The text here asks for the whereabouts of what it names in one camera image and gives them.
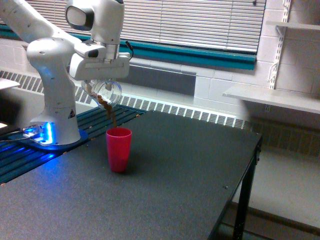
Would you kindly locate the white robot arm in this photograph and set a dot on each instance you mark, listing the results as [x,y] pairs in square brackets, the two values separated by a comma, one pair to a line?
[104,20]

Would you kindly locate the white radiator heater cover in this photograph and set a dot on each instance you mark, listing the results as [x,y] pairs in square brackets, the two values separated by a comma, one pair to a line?
[33,84]

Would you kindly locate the white window blinds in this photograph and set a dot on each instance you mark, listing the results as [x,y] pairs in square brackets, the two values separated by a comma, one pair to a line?
[229,25]

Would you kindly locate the pink plastic cup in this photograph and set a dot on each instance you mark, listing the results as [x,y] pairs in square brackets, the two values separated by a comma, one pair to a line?
[118,141]

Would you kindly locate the clear plastic cup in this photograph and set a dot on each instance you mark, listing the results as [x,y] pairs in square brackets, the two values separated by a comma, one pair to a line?
[98,86]

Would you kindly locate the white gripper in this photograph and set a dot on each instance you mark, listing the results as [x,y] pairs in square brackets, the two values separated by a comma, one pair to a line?
[86,69]

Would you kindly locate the white shelf bracket rail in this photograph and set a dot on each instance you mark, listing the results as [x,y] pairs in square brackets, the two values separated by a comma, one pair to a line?
[281,29]

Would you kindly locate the brown granular contents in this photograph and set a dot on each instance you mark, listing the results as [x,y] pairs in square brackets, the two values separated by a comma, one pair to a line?
[106,105]

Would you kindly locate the white object at left edge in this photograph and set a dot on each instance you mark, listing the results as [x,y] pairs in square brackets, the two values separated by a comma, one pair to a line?
[7,84]

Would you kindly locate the lower white wall shelf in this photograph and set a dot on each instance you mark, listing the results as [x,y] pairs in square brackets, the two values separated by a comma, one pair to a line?
[278,98]

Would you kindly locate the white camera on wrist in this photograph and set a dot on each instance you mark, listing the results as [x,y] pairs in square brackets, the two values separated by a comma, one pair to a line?
[89,49]

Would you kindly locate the black table leg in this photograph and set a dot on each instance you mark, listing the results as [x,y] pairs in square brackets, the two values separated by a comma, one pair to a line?
[245,194]

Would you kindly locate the upper white wall shelf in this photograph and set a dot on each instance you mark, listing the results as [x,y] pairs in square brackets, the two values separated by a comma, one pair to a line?
[292,25]

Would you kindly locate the white wall shelf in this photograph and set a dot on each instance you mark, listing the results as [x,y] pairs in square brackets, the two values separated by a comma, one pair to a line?
[278,98]
[292,25]

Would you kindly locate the teal slatted rail surface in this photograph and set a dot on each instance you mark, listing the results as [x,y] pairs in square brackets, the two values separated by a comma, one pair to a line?
[20,157]

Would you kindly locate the teal window sill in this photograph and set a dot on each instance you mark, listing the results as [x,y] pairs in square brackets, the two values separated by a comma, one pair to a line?
[195,56]

